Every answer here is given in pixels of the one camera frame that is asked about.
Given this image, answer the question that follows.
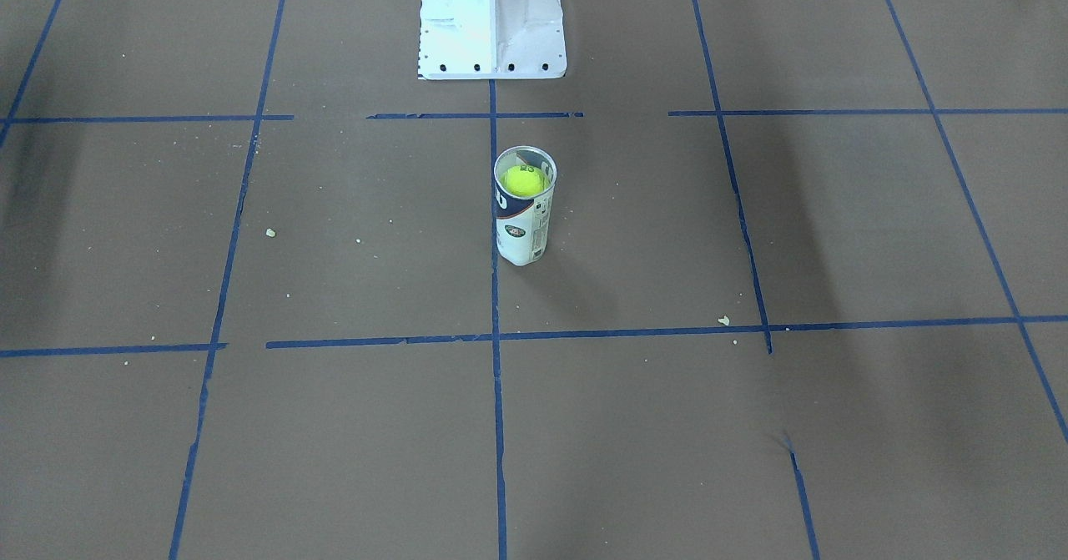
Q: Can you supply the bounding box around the yellow tennis ball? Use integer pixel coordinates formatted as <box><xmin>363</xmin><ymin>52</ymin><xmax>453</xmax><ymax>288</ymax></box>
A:
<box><xmin>502</xmin><ymin>164</ymin><xmax>550</xmax><ymax>199</ymax></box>

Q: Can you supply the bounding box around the tennis ball can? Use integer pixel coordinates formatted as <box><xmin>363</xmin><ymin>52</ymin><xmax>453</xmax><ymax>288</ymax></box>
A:
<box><xmin>492</xmin><ymin>146</ymin><xmax>557</xmax><ymax>266</ymax></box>

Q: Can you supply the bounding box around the white pedestal column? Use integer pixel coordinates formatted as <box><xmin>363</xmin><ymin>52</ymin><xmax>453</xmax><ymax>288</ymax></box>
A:
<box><xmin>417</xmin><ymin>0</ymin><xmax>568</xmax><ymax>81</ymax></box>

